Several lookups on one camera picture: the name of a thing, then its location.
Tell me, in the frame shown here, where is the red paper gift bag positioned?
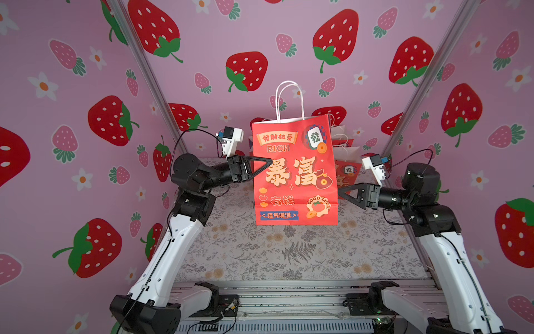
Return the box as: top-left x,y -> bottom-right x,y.
251,80 -> 339,227

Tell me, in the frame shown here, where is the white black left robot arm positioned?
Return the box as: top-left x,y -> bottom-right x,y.
110,154 -> 273,333

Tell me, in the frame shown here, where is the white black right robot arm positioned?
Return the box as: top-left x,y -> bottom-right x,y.
338,163 -> 509,333

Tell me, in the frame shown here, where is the red paper bag front right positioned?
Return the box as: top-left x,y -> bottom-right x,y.
333,146 -> 362,188

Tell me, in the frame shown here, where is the red paper bag back right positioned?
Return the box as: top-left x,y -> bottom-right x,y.
328,115 -> 354,148

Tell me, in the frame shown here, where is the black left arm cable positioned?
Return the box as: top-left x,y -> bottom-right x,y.
170,127 -> 226,176

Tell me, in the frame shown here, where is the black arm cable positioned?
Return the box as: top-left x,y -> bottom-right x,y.
170,127 -> 226,176
387,148 -> 435,172

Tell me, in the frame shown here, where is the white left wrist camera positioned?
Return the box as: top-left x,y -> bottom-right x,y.
216,127 -> 244,157

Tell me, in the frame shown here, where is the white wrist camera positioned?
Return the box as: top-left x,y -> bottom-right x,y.
216,127 -> 244,157
362,154 -> 392,186

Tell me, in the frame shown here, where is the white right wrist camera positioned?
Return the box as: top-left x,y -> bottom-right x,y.
362,154 -> 392,186

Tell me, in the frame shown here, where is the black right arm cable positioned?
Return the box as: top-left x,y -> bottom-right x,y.
387,148 -> 435,172

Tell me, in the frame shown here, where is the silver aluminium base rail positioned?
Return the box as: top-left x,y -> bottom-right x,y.
166,278 -> 443,334

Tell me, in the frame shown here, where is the silver aluminium corner post left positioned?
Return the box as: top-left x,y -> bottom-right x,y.
109,0 -> 188,156

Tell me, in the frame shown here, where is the silver aluminium corner post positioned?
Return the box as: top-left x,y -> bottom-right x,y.
109,0 -> 188,156
382,0 -> 480,156

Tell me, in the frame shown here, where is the silver aluminium corner post right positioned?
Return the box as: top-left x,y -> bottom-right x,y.
382,0 -> 480,156

